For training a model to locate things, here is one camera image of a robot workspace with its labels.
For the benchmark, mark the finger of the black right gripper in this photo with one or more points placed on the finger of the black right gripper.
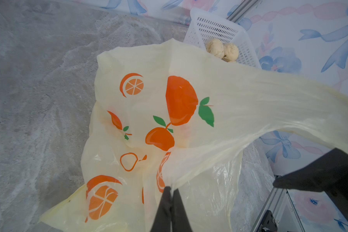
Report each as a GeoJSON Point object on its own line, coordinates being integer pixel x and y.
{"type": "Point", "coordinates": [319, 175]}

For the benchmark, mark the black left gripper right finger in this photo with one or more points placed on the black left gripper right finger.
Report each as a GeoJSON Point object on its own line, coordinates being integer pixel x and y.
{"type": "Point", "coordinates": [180, 222]}

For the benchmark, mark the right aluminium corner post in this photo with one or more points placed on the right aluminium corner post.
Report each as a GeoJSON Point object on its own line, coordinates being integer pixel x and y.
{"type": "Point", "coordinates": [245, 6]}

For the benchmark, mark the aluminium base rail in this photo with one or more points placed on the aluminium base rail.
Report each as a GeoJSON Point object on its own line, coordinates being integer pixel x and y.
{"type": "Point", "coordinates": [278, 214]}

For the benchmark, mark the pale yellow pear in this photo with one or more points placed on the pale yellow pear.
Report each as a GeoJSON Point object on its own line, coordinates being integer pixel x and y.
{"type": "Point", "coordinates": [215, 47]}

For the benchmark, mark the yellow plastic bag orange print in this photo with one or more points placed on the yellow plastic bag orange print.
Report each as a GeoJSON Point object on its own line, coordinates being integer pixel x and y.
{"type": "Point", "coordinates": [173, 115]}

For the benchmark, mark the white perforated plastic basket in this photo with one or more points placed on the white perforated plastic basket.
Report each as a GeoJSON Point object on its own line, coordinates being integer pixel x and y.
{"type": "Point", "coordinates": [205, 26]}

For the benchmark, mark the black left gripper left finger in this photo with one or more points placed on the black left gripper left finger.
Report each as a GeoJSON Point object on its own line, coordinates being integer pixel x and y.
{"type": "Point", "coordinates": [163, 218]}

